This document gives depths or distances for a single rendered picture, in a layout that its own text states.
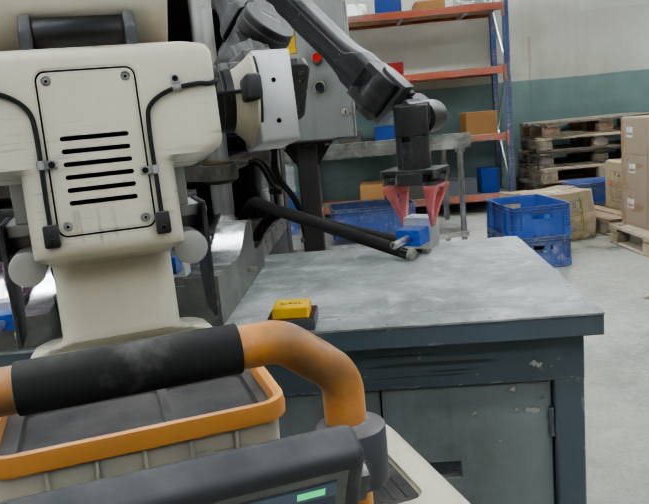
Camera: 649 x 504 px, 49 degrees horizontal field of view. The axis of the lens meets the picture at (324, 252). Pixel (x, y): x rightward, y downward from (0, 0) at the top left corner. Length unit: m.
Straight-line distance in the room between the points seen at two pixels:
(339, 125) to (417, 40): 6.03
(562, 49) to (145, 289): 7.67
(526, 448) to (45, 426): 0.89
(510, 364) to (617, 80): 7.37
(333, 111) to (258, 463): 1.68
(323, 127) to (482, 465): 1.10
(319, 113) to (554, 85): 6.38
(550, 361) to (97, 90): 0.84
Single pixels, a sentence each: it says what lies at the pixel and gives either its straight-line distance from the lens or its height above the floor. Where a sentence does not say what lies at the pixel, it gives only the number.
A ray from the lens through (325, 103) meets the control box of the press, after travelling 2.05.
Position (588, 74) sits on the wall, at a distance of 8.42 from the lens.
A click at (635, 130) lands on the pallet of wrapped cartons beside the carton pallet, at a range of 5.55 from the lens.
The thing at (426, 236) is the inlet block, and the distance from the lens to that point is 1.21.
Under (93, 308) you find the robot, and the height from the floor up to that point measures 0.95.
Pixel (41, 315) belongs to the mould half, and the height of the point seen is 0.85.
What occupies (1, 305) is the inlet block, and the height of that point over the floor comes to 0.88.
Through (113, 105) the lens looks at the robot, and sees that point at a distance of 0.81.
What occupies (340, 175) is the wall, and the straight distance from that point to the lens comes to 8.00.
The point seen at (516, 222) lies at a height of 0.33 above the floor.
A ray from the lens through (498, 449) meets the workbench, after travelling 1.33.
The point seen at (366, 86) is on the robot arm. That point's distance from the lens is 1.22.
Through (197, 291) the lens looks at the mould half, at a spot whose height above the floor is 0.86.
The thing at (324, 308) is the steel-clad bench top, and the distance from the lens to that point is 1.30.
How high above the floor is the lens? 1.14
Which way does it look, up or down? 11 degrees down
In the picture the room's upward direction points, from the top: 5 degrees counter-clockwise
